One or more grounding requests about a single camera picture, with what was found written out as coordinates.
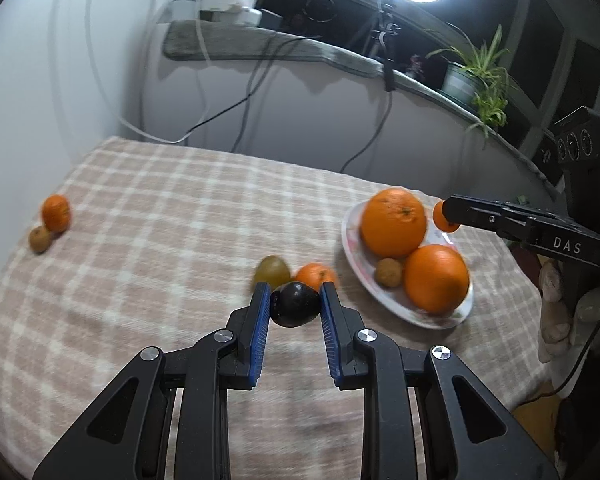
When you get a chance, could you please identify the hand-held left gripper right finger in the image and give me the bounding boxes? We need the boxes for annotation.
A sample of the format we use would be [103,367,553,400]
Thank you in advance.
[320,281,561,480]

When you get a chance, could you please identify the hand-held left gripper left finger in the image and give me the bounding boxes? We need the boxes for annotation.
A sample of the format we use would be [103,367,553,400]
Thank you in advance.
[32,281,273,480]

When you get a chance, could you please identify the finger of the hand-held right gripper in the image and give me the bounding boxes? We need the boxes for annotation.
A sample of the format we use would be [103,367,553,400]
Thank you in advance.
[442,193,536,243]

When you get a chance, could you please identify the dark purple round fruit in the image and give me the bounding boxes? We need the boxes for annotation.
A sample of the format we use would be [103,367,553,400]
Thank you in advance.
[271,281,322,328]

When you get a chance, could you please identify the tiny orange kumquat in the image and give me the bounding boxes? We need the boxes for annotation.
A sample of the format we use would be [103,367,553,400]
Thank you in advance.
[432,200,461,233]
[295,263,338,293]

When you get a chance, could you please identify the large orange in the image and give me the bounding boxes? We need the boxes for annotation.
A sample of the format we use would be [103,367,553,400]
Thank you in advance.
[360,187,427,259]
[404,244,471,315]

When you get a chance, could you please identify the small brown round fruit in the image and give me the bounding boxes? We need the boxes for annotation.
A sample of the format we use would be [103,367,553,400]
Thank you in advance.
[376,257,405,289]
[28,226,52,254]

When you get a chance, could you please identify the white floral plate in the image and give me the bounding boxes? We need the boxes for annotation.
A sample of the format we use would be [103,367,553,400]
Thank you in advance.
[341,200,475,330]

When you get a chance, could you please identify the person's right hand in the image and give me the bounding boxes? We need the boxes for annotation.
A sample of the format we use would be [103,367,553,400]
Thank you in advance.
[537,260,600,366]

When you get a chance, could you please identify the small green round fruit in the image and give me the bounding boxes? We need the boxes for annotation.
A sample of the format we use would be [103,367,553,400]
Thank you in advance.
[253,255,291,292]

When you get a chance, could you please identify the green spider plant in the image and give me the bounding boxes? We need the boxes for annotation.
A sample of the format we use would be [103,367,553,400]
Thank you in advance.
[425,24,516,136]

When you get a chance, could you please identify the beige checkered tablecloth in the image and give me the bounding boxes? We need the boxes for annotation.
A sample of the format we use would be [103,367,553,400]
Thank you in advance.
[0,135,556,480]

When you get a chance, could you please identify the white plant pot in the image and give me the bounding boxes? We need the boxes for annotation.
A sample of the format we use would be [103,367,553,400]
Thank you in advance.
[441,61,481,103]

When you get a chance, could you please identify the black tripod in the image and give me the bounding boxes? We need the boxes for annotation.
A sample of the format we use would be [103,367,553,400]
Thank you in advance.
[352,0,398,61]

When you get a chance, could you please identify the small mandarin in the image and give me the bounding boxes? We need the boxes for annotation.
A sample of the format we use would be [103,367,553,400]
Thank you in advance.
[41,194,72,233]

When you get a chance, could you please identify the grey windowsill cover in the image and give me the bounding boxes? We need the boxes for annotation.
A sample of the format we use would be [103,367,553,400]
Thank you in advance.
[161,20,566,196]

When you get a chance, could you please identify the white power adapters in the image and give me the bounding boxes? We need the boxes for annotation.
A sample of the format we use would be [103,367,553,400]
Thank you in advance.
[198,0,262,27]

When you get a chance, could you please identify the white window frame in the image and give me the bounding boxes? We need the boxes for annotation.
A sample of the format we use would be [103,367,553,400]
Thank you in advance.
[210,0,600,126]

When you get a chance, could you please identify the ring light cable with controller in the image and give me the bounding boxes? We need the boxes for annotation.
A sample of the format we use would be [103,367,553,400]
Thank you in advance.
[337,0,398,176]

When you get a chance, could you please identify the black cable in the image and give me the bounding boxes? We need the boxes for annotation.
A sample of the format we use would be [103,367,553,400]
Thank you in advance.
[185,35,326,136]
[232,40,291,153]

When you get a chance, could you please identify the long white cable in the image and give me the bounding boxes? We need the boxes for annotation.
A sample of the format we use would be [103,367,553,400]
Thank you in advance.
[82,0,191,146]

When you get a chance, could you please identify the white charger cable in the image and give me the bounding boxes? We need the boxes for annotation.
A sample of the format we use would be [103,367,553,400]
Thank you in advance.
[192,20,216,126]

